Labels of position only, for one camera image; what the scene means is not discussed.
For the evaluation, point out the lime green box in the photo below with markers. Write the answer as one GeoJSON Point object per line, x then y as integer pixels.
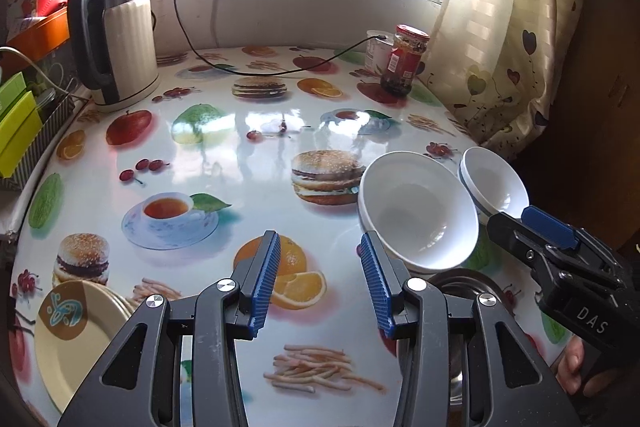
{"type": "Point", "coordinates": [11, 97]}
{"type": "Point", "coordinates": [17, 137]}

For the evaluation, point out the food printed tablecloth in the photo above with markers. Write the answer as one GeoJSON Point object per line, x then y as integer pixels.
{"type": "Point", "coordinates": [225, 167]}

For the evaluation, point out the glass jar with red label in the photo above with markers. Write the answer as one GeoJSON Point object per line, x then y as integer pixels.
{"type": "Point", "coordinates": [402, 62]}

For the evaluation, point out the white shelf board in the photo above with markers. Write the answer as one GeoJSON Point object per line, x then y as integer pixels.
{"type": "Point", "coordinates": [10, 217]}

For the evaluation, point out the large white blue-striped bowl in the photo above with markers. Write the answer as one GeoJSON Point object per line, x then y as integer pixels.
{"type": "Point", "coordinates": [420, 217]}

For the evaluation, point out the grey chevron patterned tray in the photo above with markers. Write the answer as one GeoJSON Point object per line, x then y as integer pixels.
{"type": "Point", "coordinates": [55, 122]}

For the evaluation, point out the heart patterned curtain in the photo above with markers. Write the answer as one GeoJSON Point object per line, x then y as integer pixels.
{"type": "Point", "coordinates": [505, 32]}

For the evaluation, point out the person's right hand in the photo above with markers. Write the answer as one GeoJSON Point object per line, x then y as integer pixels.
{"type": "Point", "coordinates": [575, 364]}

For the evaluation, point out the orange box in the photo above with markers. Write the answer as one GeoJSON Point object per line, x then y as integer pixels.
{"type": "Point", "coordinates": [42, 32]}

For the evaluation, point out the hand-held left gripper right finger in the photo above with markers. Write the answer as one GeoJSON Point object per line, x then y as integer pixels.
{"type": "Point", "coordinates": [377, 287]}

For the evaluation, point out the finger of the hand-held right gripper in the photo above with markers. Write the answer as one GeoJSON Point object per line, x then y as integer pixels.
{"type": "Point", "coordinates": [550, 227]}
{"type": "Point", "coordinates": [515, 237]}

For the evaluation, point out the cream electric kettle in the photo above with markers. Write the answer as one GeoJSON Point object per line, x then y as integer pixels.
{"type": "Point", "coordinates": [127, 42]}

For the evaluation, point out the small white blue-striped bowl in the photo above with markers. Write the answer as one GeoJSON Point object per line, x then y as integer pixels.
{"type": "Point", "coordinates": [495, 179]}

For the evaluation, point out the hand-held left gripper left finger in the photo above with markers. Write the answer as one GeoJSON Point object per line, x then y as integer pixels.
{"type": "Point", "coordinates": [265, 287]}

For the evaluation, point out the stainless steel bowl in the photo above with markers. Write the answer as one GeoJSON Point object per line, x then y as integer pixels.
{"type": "Point", "coordinates": [457, 282]}

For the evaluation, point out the white cup behind jar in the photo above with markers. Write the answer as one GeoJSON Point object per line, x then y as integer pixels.
{"type": "Point", "coordinates": [374, 52]}

